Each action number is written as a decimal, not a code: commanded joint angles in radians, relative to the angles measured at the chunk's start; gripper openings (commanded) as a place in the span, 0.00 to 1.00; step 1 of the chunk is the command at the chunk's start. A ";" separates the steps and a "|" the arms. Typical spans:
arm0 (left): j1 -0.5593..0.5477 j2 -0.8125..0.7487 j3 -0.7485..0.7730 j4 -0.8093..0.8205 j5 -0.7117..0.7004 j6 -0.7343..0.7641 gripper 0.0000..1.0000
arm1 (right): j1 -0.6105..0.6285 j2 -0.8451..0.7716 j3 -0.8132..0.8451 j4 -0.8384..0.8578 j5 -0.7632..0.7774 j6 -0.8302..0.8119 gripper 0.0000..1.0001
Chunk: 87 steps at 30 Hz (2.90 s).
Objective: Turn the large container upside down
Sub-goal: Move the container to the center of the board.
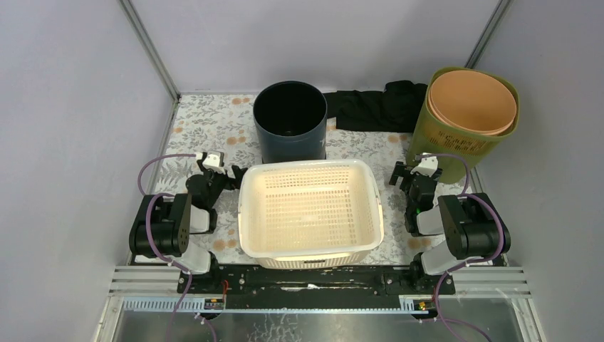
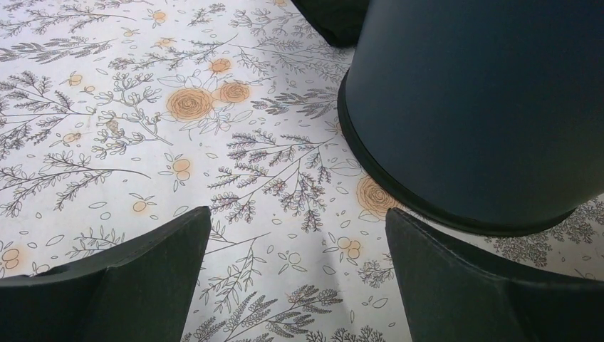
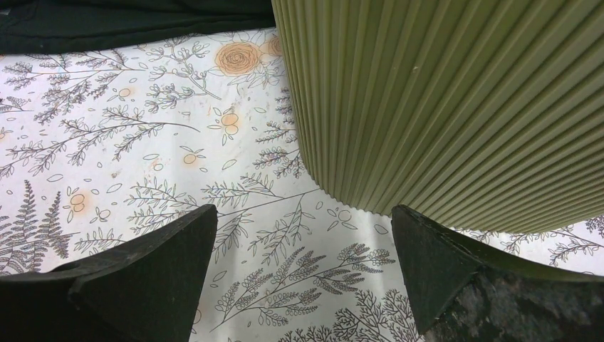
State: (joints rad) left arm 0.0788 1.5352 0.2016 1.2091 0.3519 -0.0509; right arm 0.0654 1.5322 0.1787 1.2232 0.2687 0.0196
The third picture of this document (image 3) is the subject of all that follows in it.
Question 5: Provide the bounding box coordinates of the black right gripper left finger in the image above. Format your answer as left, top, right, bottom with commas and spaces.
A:
1, 204, 217, 341

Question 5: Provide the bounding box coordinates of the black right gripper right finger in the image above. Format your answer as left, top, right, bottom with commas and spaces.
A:
392, 205, 603, 341

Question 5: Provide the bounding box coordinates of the floral patterned table mat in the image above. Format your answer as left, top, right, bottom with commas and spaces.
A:
0, 27, 604, 342

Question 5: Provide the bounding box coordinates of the green ribbed waste bin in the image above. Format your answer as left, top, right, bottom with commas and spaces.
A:
272, 1, 603, 233

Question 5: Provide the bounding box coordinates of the black cloth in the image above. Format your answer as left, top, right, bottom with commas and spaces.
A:
1, 0, 276, 55

